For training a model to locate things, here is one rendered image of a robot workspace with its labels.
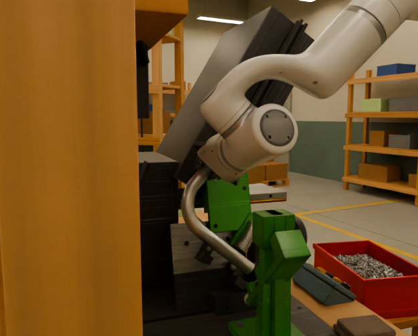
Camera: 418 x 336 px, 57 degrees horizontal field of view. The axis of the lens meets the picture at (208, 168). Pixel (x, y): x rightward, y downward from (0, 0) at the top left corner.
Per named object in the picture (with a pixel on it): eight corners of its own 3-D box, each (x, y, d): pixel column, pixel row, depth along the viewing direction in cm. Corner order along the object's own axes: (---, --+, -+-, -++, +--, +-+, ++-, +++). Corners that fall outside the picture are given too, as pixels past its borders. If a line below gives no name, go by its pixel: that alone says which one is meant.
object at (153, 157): (159, 249, 133) (157, 151, 129) (181, 286, 105) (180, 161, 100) (103, 255, 128) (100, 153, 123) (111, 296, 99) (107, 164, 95)
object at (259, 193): (263, 192, 132) (263, 183, 132) (287, 201, 117) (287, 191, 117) (149, 199, 120) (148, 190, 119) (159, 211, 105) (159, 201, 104)
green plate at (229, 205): (241, 228, 106) (234, 153, 109) (253, 228, 99) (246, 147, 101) (200, 232, 103) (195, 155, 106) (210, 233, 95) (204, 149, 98)
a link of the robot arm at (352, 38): (327, -34, 61) (194, 108, 62) (395, 39, 63) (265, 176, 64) (308, -13, 70) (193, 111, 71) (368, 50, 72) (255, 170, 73)
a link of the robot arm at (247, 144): (209, 145, 71) (245, 179, 72) (239, 122, 59) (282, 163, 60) (235, 115, 74) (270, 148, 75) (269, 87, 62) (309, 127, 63)
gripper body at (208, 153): (267, 155, 77) (243, 167, 87) (229, 119, 76) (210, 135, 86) (245, 183, 74) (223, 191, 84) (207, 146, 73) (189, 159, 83)
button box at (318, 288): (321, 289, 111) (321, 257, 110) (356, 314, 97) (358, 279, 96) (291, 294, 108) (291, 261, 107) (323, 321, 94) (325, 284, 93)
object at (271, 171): (261, 180, 834) (262, 145, 824) (289, 185, 768) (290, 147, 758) (216, 185, 768) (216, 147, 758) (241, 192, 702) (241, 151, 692)
